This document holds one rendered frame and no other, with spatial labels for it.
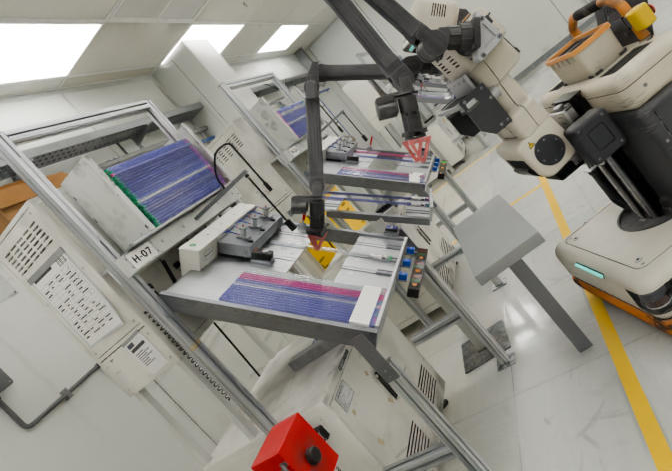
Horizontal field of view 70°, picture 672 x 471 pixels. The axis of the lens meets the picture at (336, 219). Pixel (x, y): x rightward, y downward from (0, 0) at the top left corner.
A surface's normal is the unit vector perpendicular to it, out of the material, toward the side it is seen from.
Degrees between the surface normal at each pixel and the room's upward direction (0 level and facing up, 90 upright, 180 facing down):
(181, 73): 90
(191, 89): 90
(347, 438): 90
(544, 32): 90
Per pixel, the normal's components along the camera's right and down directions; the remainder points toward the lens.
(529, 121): 0.01, 0.13
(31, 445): 0.72, -0.56
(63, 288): -0.27, 0.33
